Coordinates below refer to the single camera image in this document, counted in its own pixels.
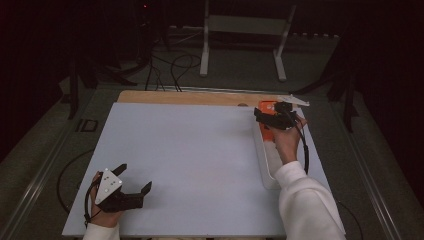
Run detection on right hand-held gripper cable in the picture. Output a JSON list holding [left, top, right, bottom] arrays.
[[294, 123, 365, 236]]

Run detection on person's left hand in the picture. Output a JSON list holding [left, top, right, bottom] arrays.
[[89, 171, 123, 229]]

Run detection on black square floor plate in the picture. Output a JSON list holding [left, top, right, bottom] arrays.
[[75, 118, 100, 133]]

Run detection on pale grey table board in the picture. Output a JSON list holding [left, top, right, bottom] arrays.
[[61, 102, 347, 238]]

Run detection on orange phone case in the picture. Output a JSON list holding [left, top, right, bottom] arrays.
[[258, 99, 280, 143]]

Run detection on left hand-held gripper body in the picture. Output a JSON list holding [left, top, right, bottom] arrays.
[[94, 168, 144, 213]]

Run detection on hand-held gripper cable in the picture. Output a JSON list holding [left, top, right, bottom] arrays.
[[294, 123, 365, 236], [56, 148, 102, 228]]

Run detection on white metal stand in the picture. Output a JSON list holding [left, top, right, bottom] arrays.
[[199, 0, 298, 83]]

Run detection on left hand-held gripper cable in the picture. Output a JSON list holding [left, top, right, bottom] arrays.
[[56, 148, 102, 228]]

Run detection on black stand with legs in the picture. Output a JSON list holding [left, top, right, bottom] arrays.
[[58, 49, 138, 121], [289, 36, 360, 134]]

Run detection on black floor cables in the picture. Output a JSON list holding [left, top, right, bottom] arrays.
[[144, 53, 203, 93]]

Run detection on long white plastic box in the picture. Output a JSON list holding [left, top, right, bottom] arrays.
[[252, 106, 309, 191]]

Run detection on person's right hand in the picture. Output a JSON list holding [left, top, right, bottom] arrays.
[[273, 115, 308, 166]]

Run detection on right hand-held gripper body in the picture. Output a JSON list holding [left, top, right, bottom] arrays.
[[266, 94, 310, 131]]

